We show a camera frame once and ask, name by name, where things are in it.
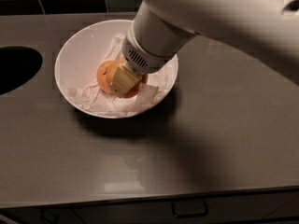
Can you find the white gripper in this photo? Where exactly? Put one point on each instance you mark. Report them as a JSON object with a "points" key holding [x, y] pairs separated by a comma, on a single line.
{"points": [[144, 60]]}

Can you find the smooth orange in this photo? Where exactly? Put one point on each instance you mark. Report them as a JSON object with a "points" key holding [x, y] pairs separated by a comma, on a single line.
{"points": [[120, 79]]}

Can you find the black drawer handle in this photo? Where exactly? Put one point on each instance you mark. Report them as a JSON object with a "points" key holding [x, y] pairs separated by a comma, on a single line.
{"points": [[189, 209], [48, 216]]}

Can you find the black left drawer handle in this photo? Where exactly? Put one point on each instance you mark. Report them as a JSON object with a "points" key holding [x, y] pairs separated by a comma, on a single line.
{"points": [[48, 216]]}

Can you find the orange with stem dimple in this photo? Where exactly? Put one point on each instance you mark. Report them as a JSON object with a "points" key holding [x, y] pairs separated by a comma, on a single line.
{"points": [[101, 75]]}

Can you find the white crumpled paper towel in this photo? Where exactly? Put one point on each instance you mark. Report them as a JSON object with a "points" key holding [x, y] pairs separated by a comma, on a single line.
{"points": [[93, 100]]}

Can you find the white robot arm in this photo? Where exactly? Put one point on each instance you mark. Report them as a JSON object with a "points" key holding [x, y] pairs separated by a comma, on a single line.
{"points": [[267, 30]]}

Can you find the white bowl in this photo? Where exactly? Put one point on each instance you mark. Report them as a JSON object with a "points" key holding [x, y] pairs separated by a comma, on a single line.
{"points": [[82, 53]]}

